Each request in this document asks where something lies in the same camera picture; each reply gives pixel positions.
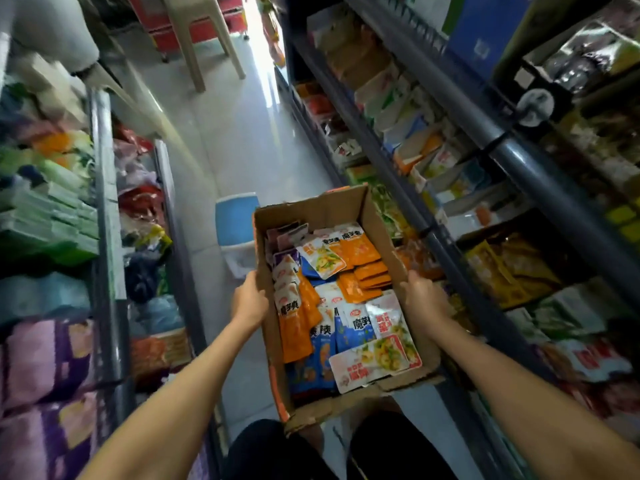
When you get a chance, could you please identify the row of red mixed packets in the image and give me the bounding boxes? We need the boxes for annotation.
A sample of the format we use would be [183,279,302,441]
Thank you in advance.
[112,119,193,388]

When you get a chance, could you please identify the brown cardboard box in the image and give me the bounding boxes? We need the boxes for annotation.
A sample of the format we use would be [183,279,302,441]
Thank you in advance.
[252,185,443,436]

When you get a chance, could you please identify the blue white step stool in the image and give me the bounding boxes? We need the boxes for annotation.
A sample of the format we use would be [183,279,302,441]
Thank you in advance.
[215,191,263,281]

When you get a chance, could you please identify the person's black shorts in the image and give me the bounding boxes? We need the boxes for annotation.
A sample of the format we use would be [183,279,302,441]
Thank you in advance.
[222,407,459,480]

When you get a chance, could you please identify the white sack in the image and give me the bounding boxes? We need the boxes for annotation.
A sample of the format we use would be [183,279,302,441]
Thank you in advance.
[10,0,101,74]

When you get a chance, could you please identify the grey metal store shelf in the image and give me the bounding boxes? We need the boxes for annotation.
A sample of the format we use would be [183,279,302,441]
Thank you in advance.
[255,0,640,480]

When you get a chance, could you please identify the pile of snack packets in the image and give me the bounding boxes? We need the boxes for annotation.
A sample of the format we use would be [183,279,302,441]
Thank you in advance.
[265,223,423,396]

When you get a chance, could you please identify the person's right forearm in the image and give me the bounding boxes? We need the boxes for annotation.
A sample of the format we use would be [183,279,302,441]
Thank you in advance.
[428,319,640,480]

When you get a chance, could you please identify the blue printed carton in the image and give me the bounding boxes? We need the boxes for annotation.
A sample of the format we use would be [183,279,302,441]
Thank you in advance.
[445,0,531,81]

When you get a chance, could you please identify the person's right hand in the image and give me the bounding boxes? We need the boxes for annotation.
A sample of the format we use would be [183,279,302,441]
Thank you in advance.
[400,269,456,341]

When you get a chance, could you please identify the grey aisle rack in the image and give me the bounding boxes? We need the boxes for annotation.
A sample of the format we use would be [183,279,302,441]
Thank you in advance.
[0,0,226,480]

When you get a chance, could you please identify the yellow green snack bags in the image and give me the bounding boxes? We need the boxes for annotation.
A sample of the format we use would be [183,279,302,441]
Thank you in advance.
[560,105,640,246]

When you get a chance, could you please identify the stack of green packs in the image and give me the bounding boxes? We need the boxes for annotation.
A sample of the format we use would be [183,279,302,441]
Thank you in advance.
[0,145,101,266]

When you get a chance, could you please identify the person's left forearm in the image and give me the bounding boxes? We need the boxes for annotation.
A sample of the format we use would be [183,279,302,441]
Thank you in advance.
[78,319,263,480]

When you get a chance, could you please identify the person's left hand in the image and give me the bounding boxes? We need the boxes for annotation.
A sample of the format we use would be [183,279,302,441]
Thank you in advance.
[230,269,271,336]

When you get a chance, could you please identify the beige plastic stool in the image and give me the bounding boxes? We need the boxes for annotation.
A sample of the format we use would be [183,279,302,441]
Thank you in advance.
[160,0,247,94]

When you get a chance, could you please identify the stack of pastel packs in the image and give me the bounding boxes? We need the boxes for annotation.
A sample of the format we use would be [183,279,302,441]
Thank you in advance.
[0,49,96,156]

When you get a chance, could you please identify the red plastic crate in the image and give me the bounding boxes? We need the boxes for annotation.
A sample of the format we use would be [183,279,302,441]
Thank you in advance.
[125,0,251,56]

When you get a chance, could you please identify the stack of pink purple packs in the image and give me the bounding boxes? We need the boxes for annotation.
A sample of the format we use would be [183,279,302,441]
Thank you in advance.
[0,317,101,480]

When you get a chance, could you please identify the pale blue soft pack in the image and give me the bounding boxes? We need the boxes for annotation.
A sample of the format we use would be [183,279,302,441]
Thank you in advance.
[0,273,93,326]

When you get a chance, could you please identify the round black white sign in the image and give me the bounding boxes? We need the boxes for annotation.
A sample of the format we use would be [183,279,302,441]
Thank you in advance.
[515,87,557,131]

